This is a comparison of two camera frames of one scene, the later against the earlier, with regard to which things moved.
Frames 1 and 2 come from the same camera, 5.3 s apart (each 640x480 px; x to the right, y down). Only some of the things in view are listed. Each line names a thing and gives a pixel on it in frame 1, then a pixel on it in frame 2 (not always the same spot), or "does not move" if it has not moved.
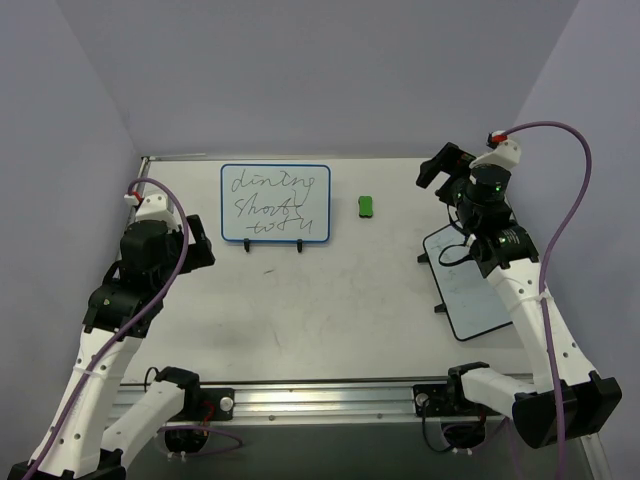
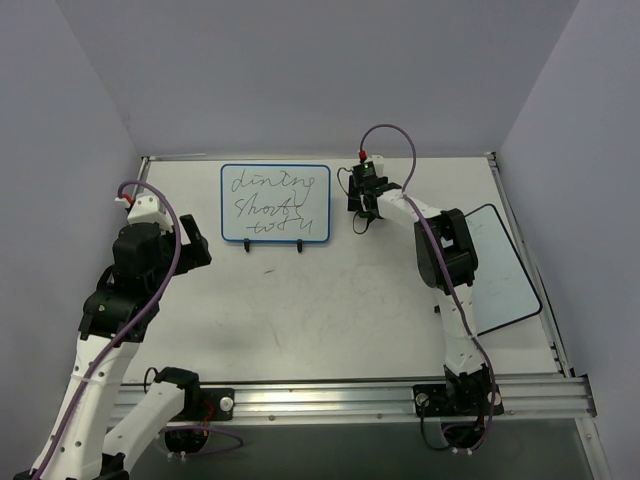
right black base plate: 441,400 does not move
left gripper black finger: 199,254 does not move
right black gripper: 440,167 → 361,197
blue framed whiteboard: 275,203 does not move
